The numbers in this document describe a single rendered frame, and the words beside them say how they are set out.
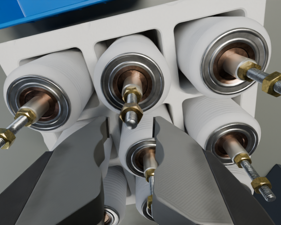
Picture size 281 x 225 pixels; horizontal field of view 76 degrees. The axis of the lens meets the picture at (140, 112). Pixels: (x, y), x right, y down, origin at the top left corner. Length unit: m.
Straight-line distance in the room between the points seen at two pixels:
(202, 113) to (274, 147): 0.48
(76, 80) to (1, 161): 0.55
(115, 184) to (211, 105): 0.23
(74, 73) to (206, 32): 0.17
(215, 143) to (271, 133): 0.43
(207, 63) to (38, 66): 0.19
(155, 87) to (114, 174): 0.23
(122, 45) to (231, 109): 0.17
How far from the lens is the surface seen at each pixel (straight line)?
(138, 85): 0.19
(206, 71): 0.23
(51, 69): 0.24
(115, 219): 0.39
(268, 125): 0.67
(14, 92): 0.26
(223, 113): 0.28
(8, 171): 0.78
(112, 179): 0.39
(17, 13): 0.50
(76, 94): 0.24
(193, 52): 0.23
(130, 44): 0.21
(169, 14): 0.28
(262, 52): 0.25
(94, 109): 0.32
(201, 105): 0.31
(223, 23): 0.23
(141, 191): 0.35
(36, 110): 0.23
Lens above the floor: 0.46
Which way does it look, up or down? 62 degrees down
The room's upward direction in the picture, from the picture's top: 177 degrees clockwise
